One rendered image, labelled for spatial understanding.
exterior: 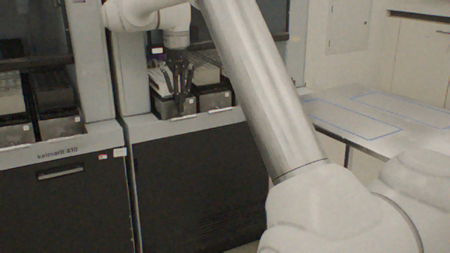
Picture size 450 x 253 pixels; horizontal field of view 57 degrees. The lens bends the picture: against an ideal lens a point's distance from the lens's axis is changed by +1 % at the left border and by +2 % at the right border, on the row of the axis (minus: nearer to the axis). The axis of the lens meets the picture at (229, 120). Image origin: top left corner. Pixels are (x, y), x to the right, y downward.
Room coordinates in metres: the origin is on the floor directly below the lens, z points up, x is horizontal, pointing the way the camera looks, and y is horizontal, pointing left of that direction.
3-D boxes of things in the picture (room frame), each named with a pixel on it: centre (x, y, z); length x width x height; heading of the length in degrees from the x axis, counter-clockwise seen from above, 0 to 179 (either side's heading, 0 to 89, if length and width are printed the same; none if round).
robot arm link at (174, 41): (1.42, 0.18, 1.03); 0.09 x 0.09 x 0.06
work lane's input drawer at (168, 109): (1.72, 0.33, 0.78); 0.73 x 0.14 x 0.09; 27
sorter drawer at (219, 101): (1.79, 0.20, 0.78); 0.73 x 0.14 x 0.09; 27
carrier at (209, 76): (1.58, 0.09, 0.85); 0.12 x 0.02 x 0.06; 117
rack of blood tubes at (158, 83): (1.60, 0.27, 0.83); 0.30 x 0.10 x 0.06; 27
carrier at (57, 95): (1.34, 0.59, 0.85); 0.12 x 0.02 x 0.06; 117
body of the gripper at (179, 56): (1.42, 0.18, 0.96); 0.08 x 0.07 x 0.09; 117
